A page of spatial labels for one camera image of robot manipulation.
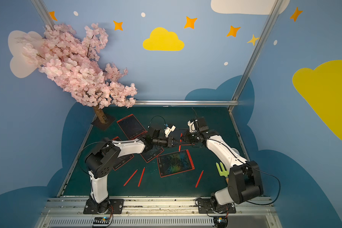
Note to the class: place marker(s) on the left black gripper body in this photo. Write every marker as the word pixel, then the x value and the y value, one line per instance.
pixel 169 141

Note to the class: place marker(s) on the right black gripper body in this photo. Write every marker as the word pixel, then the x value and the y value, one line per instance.
pixel 194 137

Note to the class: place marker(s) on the colourful scribble red writing tablet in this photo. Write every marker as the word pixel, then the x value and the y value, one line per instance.
pixel 173 163

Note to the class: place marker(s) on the red stylus pair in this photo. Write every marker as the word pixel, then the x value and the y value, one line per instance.
pixel 180 144
pixel 199 179

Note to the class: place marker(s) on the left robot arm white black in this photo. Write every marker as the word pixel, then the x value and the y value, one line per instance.
pixel 101 161

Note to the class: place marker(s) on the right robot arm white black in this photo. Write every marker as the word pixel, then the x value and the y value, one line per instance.
pixel 244 179

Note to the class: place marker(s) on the pink cherry blossom tree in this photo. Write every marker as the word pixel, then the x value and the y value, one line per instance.
pixel 73 65

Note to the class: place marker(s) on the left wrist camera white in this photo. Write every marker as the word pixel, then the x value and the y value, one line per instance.
pixel 169 129

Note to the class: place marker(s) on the aluminium back frame bar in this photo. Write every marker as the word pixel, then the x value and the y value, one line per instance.
pixel 186 103

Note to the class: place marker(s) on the green garden fork wooden handle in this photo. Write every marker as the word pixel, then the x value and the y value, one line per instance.
pixel 223 172

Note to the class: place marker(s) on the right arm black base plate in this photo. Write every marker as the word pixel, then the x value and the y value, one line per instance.
pixel 211 206

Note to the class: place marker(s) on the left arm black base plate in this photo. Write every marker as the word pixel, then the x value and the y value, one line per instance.
pixel 108 206

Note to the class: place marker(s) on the aluminium front rail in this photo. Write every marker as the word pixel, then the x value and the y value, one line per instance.
pixel 157 212

